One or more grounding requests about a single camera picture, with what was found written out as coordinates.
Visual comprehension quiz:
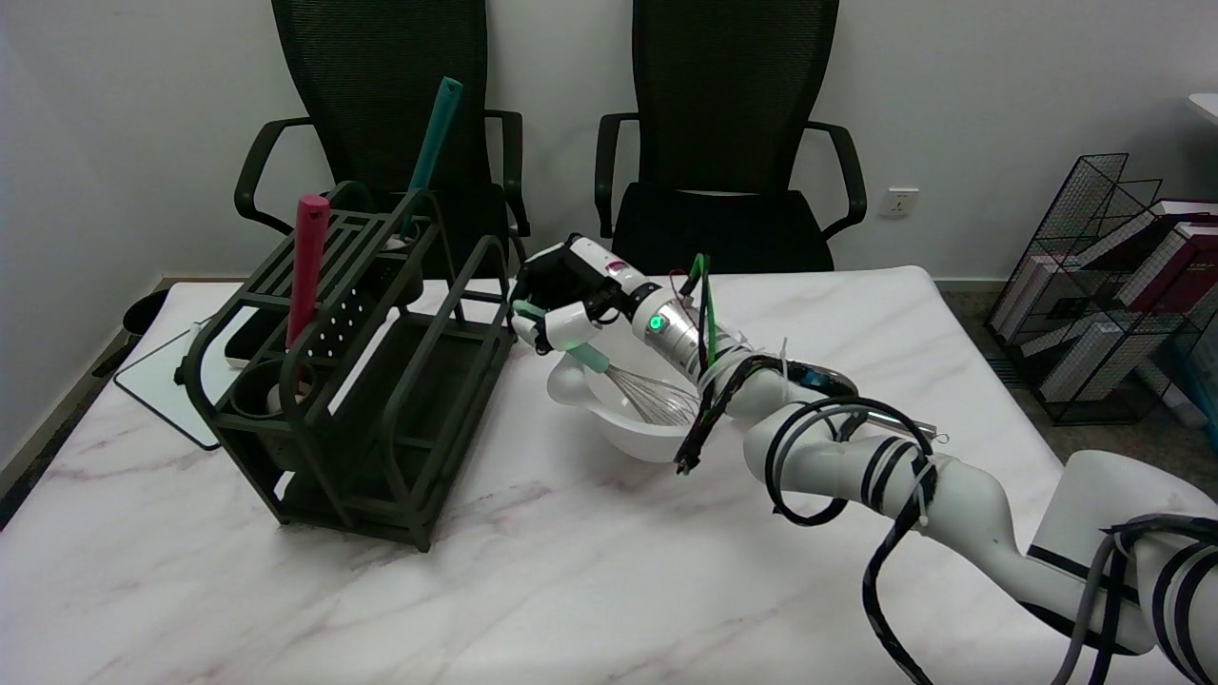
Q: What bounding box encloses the black bin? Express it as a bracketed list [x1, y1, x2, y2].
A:
[122, 289, 170, 337]

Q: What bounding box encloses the white book stack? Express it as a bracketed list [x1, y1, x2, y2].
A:
[1039, 319, 1139, 402]

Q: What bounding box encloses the white board black edge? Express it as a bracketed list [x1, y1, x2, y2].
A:
[114, 306, 250, 452]

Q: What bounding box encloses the leaning white book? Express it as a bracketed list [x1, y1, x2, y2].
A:
[994, 252, 1062, 334]

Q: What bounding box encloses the green black cable bundle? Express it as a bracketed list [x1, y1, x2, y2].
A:
[669, 252, 787, 476]

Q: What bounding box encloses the red handled utensil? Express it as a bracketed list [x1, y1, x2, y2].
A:
[285, 194, 331, 355]

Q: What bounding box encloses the black wire book rack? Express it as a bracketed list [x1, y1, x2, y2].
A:
[984, 152, 1218, 427]

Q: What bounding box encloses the steel scoop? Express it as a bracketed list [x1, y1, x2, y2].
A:
[785, 360, 951, 446]

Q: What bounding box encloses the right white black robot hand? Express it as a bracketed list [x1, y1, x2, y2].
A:
[509, 233, 658, 356]

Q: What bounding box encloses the teal handled steel whisk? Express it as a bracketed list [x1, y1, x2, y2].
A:
[512, 300, 703, 428]

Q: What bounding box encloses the white mixing bowl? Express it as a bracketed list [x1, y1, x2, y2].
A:
[547, 333, 726, 465]

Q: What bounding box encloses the black looping cable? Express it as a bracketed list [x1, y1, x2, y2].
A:
[764, 398, 1218, 685]

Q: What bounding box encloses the teal handled utensil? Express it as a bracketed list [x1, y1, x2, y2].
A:
[397, 77, 464, 241]

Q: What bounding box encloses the dark red book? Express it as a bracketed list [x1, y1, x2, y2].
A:
[1128, 224, 1218, 315]

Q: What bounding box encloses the black mesh office chair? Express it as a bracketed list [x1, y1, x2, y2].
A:
[234, 0, 533, 280]
[594, 0, 869, 278]

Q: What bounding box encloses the dark green utensil rack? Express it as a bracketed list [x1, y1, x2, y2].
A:
[183, 181, 521, 554]

